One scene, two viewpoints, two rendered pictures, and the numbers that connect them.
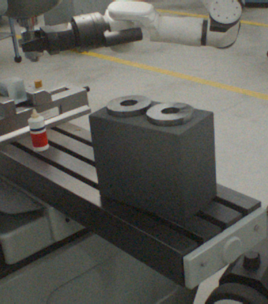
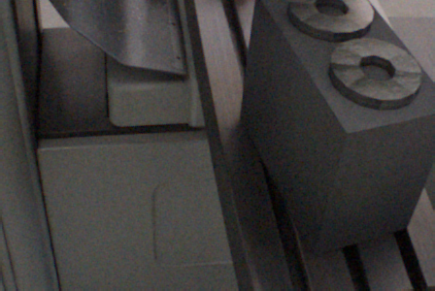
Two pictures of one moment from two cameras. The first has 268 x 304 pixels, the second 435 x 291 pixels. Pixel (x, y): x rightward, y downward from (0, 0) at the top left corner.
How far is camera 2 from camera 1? 47 cm
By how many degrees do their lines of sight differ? 24
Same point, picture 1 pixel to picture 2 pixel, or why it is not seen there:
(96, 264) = not seen: hidden behind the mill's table
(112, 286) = not seen: hidden behind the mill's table
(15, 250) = (123, 111)
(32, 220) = (165, 81)
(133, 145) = (290, 89)
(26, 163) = not seen: outside the picture
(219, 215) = (376, 272)
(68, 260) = (203, 154)
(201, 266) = not seen: outside the picture
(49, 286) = (162, 175)
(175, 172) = (324, 181)
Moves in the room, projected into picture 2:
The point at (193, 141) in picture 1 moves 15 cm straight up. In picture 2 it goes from (382, 148) to (419, 19)
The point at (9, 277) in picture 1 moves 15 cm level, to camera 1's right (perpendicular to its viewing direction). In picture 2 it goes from (107, 141) to (185, 180)
